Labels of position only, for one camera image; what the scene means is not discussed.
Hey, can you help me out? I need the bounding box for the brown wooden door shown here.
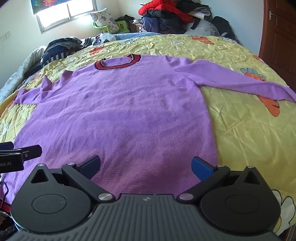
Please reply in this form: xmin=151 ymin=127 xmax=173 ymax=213
xmin=258 ymin=0 xmax=296 ymax=78

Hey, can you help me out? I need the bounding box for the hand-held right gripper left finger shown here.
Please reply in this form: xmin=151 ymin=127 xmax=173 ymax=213
xmin=30 ymin=155 xmax=116 ymax=205

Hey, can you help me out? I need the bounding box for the yellow printed blanket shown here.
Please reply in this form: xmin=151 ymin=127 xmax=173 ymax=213
xmin=0 ymin=32 xmax=296 ymax=234

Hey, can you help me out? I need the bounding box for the white plastic bag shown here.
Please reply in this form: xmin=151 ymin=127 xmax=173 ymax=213
xmin=92 ymin=32 xmax=116 ymax=45

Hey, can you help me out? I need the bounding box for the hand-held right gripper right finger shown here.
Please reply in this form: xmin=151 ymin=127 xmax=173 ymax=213
xmin=176 ymin=156 xmax=264 ymax=205

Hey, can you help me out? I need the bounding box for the white floral pillow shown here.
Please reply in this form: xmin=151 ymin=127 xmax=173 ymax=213
xmin=90 ymin=7 xmax=119 ymax=34

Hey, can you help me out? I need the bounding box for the black garment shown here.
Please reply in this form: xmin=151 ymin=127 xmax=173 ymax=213
xmin=211 ymin=16 xmax=240 ymax=44

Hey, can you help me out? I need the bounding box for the purple sweater with red collar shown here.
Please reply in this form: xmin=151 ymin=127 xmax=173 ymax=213
xmin=0 ymin=54 xmax=296 ymax=214

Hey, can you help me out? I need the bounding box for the window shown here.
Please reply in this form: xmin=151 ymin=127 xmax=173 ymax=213
xmin=36 ymin=0 xmax=97 ymax=35

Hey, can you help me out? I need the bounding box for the red puffer jacket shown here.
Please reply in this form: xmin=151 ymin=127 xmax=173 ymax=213
xmin=138 ymin=0 xmax=195 ymax=23

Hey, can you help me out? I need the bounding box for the dark blue jacket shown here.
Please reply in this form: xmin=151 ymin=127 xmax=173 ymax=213
xmin=142 ymin=10 xmax=197 ymax=36

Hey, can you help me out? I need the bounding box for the green plastic stool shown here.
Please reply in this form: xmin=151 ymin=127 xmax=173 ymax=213
xmin=92 ymin=20 xmax=130 ymax=34

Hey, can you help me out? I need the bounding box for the floral window blind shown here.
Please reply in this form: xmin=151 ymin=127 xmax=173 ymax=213
xmin=32 ymin=0 xmax=71 ymax=15

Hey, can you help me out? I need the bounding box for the blue knitted blanket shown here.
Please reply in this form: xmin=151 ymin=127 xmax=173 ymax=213
xmin=111 ymin=32 xmax=162 ymax=40

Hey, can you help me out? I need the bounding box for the pile of dark clothes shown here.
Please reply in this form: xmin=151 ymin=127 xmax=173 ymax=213
xmin=41 ymin=37 xmax=83 ymax=67

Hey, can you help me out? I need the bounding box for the white quilt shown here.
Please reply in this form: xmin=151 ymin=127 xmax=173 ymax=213
xmin=0 ymin=46 xmax=47 ymax=103

